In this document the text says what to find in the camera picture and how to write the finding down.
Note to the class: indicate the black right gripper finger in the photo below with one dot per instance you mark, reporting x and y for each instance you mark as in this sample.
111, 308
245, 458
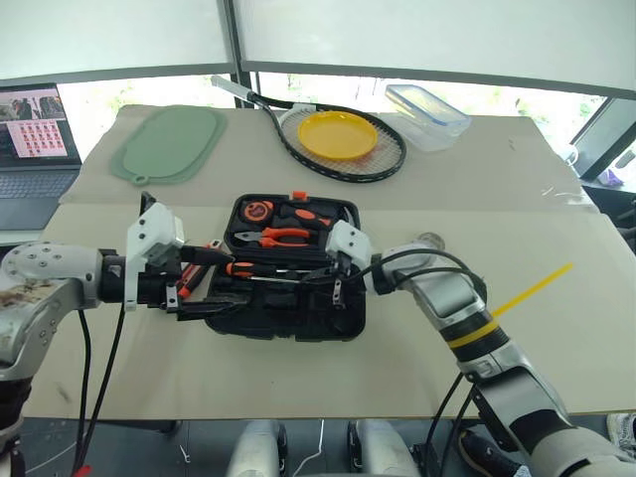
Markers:
315, 277
332, 298

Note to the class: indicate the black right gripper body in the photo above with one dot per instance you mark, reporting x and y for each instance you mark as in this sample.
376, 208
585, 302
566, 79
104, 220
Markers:
350, 280

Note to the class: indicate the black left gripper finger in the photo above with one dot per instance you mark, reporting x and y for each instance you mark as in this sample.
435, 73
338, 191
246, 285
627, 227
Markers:
218, 305
211, 256

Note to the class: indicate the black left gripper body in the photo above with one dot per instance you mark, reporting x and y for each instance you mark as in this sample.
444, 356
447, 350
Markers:
155, 288

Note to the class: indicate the long orange black screwdriver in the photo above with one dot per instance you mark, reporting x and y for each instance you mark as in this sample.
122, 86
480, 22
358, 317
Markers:
248, 269

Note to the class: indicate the black plastic tool case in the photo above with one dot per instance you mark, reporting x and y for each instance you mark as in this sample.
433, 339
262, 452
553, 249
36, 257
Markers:
293, 318

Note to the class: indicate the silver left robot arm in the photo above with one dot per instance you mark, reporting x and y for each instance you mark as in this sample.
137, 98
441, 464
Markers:
40, 288

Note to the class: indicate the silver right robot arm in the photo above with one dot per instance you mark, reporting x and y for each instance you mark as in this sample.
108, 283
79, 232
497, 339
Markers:
497, 358

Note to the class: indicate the short orange black screwdriver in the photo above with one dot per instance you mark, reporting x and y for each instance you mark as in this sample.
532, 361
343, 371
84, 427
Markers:
307, 215

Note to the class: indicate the orange black tape measure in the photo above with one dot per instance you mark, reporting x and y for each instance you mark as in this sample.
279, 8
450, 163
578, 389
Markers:
257, 210

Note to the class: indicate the black tennis racket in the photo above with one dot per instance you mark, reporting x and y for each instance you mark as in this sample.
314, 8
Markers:
387, 169

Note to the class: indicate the green oval silicone mat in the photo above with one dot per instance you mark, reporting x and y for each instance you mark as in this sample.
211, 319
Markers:
169, 144

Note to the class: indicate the yellow plastic plate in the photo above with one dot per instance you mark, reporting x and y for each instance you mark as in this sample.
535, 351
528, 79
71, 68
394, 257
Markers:
338, 134

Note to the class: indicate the yellow zip tie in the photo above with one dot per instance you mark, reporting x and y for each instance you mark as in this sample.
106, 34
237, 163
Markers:
531, 288

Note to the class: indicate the clear container with blue lid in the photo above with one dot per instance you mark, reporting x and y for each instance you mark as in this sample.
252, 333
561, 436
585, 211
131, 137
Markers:
427, 114

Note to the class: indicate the open laptop computer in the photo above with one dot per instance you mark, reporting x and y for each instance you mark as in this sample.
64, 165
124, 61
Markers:
35, 149

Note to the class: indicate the black shoe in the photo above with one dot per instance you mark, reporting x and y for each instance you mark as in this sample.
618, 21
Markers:
484, 457

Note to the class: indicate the purple small object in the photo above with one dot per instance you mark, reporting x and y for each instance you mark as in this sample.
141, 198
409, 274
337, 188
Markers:
612, 178

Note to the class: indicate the grey knit shoe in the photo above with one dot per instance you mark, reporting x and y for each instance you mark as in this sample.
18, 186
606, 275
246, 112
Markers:
623, 429

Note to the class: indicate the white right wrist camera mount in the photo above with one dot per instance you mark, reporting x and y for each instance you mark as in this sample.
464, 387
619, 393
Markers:
348, 241

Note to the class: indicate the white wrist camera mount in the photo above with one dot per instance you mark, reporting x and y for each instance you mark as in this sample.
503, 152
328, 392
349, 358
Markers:
348, 241
151, 226

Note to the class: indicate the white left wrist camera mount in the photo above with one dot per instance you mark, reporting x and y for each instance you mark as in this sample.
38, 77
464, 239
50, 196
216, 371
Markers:
151, 226

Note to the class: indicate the dark window frame post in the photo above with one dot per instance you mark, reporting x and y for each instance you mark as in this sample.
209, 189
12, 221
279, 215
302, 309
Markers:
237, 45

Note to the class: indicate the dark monitor with black frame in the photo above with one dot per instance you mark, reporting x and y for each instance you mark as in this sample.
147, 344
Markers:
603, 136

